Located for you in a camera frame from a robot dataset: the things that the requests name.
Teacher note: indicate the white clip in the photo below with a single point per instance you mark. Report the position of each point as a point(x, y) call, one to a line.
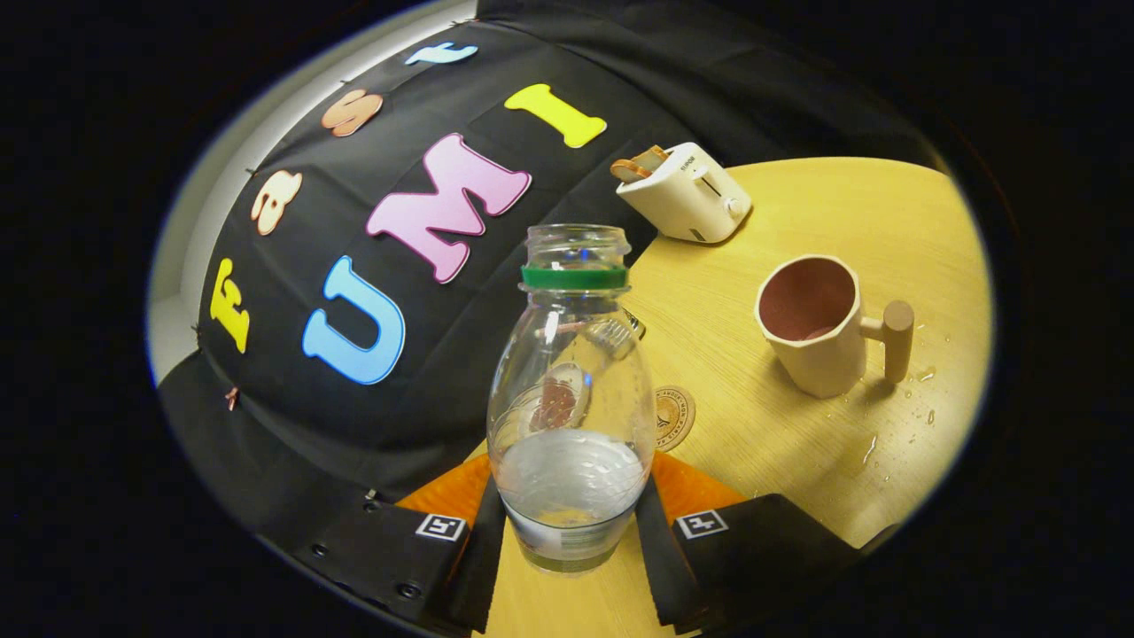
point(371, 498)

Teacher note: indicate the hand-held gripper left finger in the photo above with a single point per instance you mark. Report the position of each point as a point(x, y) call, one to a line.
point(483, 567)

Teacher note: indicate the wooden table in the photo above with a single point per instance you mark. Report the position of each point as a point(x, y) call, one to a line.
point(797, 470)

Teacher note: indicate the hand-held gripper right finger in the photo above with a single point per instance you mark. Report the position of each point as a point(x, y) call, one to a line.
point(660, 567)

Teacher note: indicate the white toaster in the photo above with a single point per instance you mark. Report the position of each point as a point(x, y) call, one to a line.
point(687, 199)

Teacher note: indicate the clear plastic juice bottle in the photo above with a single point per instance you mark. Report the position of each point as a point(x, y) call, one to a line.
point(571, 478)

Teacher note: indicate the round cork coaster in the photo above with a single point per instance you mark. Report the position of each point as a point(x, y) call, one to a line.
point(675, 418)

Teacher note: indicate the toasted bread slice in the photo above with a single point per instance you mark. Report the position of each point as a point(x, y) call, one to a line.
point(654, 156)
point(625, 168)

